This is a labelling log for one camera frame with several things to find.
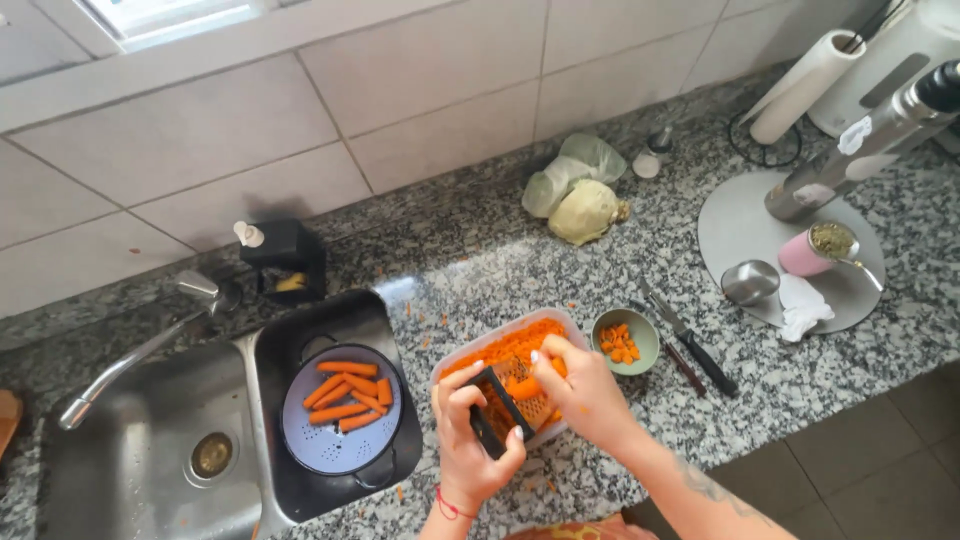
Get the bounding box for person's left hand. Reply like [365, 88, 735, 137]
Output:
[430, 360, 528, 516]

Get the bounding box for person's right hand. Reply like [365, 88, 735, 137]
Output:
[528, 333, 640, 459]

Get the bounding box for metal grater with black handle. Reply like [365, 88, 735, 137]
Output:
[465, 355, 561, 461]

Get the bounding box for peeled carrot being grated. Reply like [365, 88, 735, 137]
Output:
[508, 357, 569, 403]

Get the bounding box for carrot end pieces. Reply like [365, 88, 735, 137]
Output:
[598, 323, 642, 366]

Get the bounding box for small green bowl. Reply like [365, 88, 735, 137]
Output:
[590, 307, 662, 377]

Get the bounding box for heap of grated carrot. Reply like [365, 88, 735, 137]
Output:
[438, 317, 568, 380]

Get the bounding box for clear plastic food container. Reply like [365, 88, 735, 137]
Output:
[429, 306, 591, 451]

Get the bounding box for person's orange patterned clothing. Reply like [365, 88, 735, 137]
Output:
[501, 513, 660, 540]

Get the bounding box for pile of peeled carrots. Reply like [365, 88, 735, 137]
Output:
[303, 360, 394, 434]

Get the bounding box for pale green cabbage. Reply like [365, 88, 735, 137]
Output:
[546, 178, 632, 248]

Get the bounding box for steel thermos cap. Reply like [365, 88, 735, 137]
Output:
[720, 258, 782, 308]

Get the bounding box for round grey tray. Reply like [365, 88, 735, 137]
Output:
[696, 170, 887, 336]

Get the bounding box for crumpled white napkin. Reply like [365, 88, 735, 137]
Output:
[777, 273, 836, 345]

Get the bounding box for translucent plastic bag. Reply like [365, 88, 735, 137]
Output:
[522, 132, 628, 219]

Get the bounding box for small salt shaker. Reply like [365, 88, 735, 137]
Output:
[631, 125, 675, 180]

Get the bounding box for sink drain strainer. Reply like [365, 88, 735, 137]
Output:
[189, 431, 235, 480]

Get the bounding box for pink mate cup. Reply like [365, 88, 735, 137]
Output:
[777, 221, 862, 279]

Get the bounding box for black sponge holder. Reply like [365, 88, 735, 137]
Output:
[239, 218, 328, 306]

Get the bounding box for metal mate straw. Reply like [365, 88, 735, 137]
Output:
[838, 255, 887, 294]

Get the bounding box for stainless steel sink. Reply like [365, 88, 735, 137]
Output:
[37, 288, 426, 540]

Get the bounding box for chrome faucet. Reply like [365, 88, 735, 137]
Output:
[58, 269, 244, 432]

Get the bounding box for stainless steel thermos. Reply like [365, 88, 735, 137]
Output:
[764, 60, 960, 223]

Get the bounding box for white paper towel roll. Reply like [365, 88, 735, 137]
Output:
[738, 29, 868, 147]

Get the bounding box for white kitchen appliance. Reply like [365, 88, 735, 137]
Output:
[807, 0, 960, 141]

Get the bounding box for wooden board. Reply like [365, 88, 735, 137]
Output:
[0, 389, 24, 460]

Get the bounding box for red string bracelet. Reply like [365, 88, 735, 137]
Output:
[433, 484, 478, 522]

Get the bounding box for brown handled knife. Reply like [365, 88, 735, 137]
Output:
[628, 298, 708, 399]

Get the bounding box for black handled kitchen knife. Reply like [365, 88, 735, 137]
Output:
[637, 276, 741, 399]

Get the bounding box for lilac colander with black handles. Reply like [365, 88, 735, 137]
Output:
[279, 333, 407, 490]

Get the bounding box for black wire towel holder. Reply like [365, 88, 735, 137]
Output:
[726, 111, 804, 169]

